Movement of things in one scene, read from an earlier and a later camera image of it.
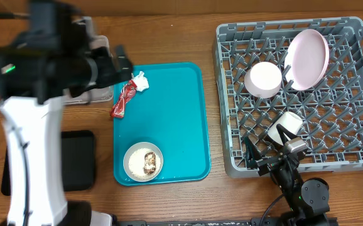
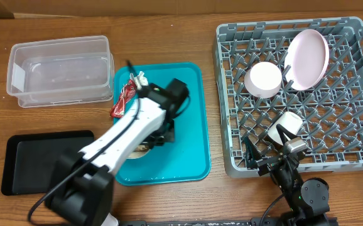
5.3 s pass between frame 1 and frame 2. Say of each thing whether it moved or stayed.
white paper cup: stayed
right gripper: stayed
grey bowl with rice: moved
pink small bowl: stayed
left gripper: moved
